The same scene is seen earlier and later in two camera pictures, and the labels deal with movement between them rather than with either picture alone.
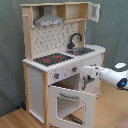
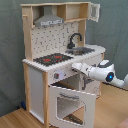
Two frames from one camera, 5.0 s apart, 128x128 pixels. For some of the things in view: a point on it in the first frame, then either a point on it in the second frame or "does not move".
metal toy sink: (79, 50) does not move
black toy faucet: (71, 45) does not move
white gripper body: (93, 72) -> (84, 68)
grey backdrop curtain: (111, 33) does not move
